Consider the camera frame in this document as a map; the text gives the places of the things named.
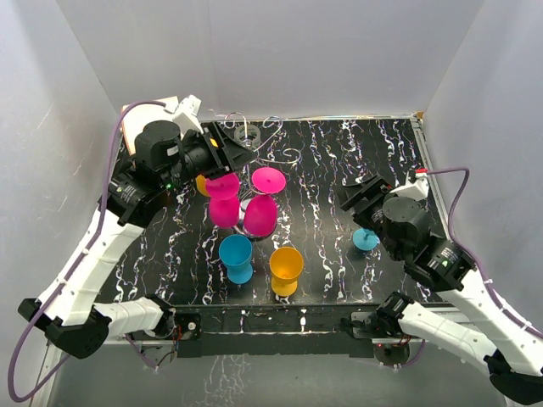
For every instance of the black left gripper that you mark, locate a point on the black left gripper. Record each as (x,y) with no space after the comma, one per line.
(234,155)

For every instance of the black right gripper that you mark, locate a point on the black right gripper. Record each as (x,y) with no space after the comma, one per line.
(362,197)

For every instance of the blue wine glass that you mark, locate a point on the blue wine glass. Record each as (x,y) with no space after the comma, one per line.
(236,253)
(365,240)

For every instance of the pink wine glass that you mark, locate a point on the pink wine glass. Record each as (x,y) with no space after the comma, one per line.
(224,202)
(260,217)

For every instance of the orange wine glass front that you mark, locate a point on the orange wine glass front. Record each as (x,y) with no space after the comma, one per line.
(286,265)

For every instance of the orange wine glass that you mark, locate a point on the orange wine glass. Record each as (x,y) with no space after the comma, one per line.
(286,265)
(201,185)

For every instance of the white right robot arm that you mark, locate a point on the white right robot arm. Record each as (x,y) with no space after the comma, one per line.
(428,259)

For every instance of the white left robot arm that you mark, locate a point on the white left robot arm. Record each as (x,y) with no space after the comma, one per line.
(165,158)

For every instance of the clear tape roll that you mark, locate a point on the clear tape roll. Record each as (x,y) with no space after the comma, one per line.
(249,133)

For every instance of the white cylindrical box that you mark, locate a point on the white cylindrical box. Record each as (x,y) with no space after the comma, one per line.
(138,117)

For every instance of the chrome wire wine glass rack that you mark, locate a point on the chrome wire wine glass rack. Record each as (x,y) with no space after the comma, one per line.
(248,190)

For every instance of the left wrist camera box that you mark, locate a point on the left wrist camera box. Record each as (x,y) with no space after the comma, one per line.
(184,113)

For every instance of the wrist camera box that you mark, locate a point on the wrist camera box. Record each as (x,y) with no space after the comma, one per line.
(184,113)
(416,186)

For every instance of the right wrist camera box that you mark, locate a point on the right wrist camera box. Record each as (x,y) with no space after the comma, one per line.
(416,186)

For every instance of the aluminium frame rail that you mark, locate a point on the aluminium frame rail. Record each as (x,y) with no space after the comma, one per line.
(424,135)

